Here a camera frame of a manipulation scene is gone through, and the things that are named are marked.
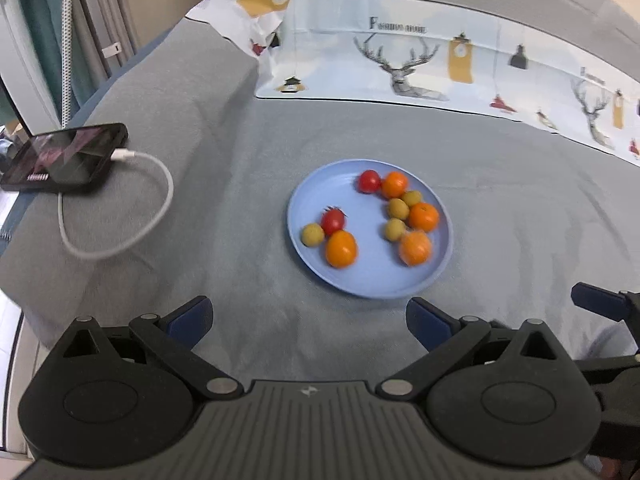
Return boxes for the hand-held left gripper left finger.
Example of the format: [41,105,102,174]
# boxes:
[60,296,251,402]

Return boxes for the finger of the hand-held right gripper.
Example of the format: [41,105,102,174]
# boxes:
[571,282,640,322]
[575,352,640,388]

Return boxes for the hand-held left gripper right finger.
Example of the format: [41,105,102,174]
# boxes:
[375,296,593,402]

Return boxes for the blue plastic plate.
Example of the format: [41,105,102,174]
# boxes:
[287,159,455,300]

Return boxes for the small tangerine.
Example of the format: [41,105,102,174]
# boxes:
[325,230,359,269]
[399,230,434,267]
[408,202,441,232]
[381,171,408,199]

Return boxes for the cherry tomato with stem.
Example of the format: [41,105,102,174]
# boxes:
[321,206,348,237]

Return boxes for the person's grey clothing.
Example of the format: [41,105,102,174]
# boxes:
[575,325,640,361]

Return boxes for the black smartphone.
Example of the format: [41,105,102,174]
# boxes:
[0,122,130,194]

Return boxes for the deer print pillow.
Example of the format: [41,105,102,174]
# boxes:
[185,0,640,168]

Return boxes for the dotted white pole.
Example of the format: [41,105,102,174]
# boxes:
[60,0,76,128]

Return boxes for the grey curtain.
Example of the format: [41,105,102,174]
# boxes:
[75,0,141,81]

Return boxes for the green hanging cloth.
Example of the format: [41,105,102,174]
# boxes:
[25,0,81,111]

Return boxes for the white charging cable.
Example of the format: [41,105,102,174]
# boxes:
[57,147,174,260]

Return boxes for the white door frame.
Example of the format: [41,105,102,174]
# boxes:
[0,0,61,136]

